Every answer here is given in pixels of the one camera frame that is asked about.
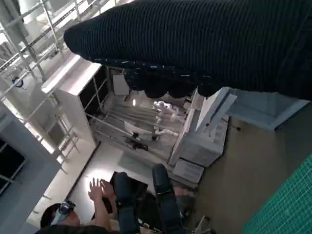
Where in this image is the white humanoid robot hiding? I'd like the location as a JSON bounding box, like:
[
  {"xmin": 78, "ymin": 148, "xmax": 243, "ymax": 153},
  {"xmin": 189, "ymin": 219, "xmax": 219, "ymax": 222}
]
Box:
[
  {"xmin": 152, "ymin": 128, "xmax": 180, "ymax": 142},
  {"xmin": 152, "ymin": 99, "xmax": 182, "ymax": 123}
]

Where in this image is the white board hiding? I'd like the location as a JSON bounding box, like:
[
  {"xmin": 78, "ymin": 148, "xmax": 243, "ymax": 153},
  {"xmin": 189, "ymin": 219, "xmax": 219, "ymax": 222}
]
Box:
[{"xmin": 112, "ymin": 73, "xmax": 130, "ymax": 96}]

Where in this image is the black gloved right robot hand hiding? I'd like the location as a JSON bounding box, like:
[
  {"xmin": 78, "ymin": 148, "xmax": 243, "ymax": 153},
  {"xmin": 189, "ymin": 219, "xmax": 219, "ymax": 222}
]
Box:
[{"xmin": 63, "ymin": 0, "xmax": 312, "ymax": 101}]

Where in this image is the white metal rack frame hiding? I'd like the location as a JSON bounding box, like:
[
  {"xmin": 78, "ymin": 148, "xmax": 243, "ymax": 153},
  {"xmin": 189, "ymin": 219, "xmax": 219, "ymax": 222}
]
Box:
[{"xmin": 0, "ymin": 0, "xmax": 82, "ymax": 82}]

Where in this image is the white appliance with louvred vent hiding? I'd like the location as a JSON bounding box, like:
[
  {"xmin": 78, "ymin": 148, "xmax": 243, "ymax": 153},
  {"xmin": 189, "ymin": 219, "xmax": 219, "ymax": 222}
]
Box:
[{"xmin": 168, "ymin": 107, "xmax": 230, "ymax": 169}]

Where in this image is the person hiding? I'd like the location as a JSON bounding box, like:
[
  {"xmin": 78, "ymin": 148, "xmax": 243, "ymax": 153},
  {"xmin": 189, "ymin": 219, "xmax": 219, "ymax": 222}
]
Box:
[{"xmin": 36, "ymin": 177, "xmax": 122, "ymax": 234}]

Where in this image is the white shelf cabinet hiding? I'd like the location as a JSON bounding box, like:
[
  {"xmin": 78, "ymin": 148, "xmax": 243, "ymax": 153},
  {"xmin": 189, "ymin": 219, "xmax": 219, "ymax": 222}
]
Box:
[{"xmin": 41, "ymin": 55, "xmax": 110, "ymax": 156}]

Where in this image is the green cutting mat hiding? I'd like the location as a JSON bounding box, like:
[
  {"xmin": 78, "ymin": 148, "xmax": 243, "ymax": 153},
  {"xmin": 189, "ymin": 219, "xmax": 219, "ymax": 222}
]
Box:
[{"xmin": 242, "ymin": 153, "xmax": 312, "ymax": 234}]

